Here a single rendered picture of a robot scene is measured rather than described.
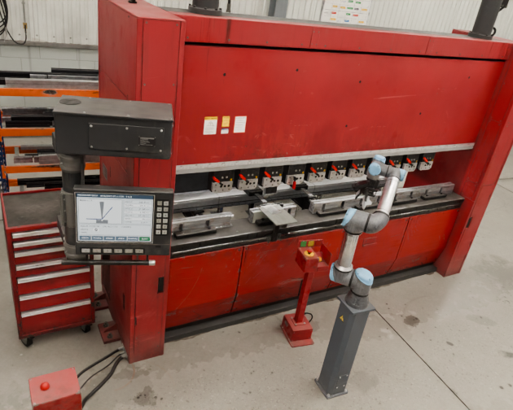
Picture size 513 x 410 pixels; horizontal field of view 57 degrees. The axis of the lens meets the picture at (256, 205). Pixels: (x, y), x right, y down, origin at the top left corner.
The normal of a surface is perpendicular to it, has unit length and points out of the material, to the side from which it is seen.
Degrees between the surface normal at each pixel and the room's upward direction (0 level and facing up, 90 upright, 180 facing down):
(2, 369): 0
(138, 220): 90
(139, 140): 90
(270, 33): 90
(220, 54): 90
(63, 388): 0
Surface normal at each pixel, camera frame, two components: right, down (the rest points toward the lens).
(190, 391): 0.14, -0.88
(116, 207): 0.19, 0.47
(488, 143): -0.87, 0.11
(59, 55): 0.41, 0.47
